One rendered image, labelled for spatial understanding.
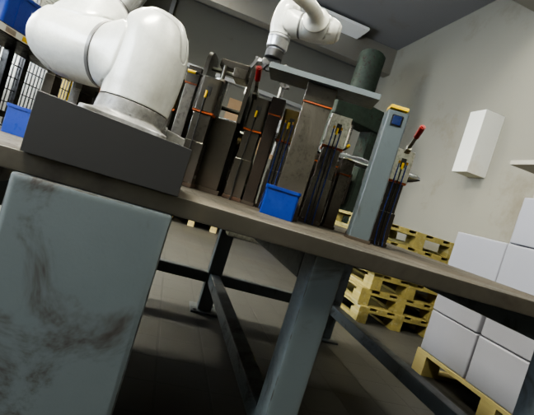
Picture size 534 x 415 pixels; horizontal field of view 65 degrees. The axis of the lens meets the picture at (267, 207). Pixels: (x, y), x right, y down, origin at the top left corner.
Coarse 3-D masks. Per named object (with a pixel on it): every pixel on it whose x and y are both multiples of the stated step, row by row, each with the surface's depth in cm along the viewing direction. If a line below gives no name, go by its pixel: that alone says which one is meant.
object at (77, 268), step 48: (48, 192) 77; (0, 240) 76; (48, 240) 78; (96, 240) 80; (144, 240) 82; (0, 288) 77; (48, 288) 79; (96, 288) 81; (144, 288) 83; (0, 336) 78; (48, 336) 80; (96, 336) 82; (0, 384) 79; (48, 384) 81; (96, 384) 83
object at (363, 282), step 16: (336, 224) 422; (400, 240) 421; (416, 240) 341; (432, 240) 344; (432, 256) 344; (448, 256) 348; (352, 272) 410; (368, 272) 342; (352, 288) 400; (368, 288) 336; (384, 288) 364; (400, 288) 349; (416, 288) 345; (368, 304) 346; (384, 304) 357; (400, 304) 342; (416, 304) 344; (432, 304) 356; (384, 320) 351; (400, 320) 342; (416, 320) 345
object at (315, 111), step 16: (304, 96) 135; (320, 96) 135; (304, 112) 136; (320, 112) 136; (304, 128) 136; (320, 128) 136; (304, 144) 136; (288, 160) 136; (304, 160) 136; (288, 176) 136; (304, 176) 136; (304, 192) 136
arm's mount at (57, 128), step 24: (48, 96) 75; (48, 120) 76; (72, 120) 77; (96, 120) 78; (24, 144) 75; (48, 144) 76; (72, 144) 77; (96, 144) 78; (120, 144) 79; (144, 144) 80; (168, 144) 81; (96, 168) 78; (120, 168) 79; (144, 168) 80; (168, 168) 81; (168, 192) 82
